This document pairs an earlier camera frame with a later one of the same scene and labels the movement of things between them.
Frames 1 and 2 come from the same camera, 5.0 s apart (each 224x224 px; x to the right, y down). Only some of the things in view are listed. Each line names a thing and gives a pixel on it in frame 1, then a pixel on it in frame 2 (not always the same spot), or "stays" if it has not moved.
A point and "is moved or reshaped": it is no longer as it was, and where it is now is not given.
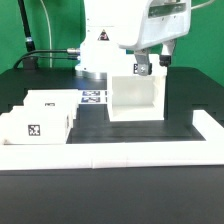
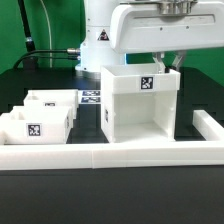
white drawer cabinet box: x=137 y=98 is moved or reshaped
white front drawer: x=30 y=125 stays
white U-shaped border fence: x=99 y=155 stays
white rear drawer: x=52 y=98 stays
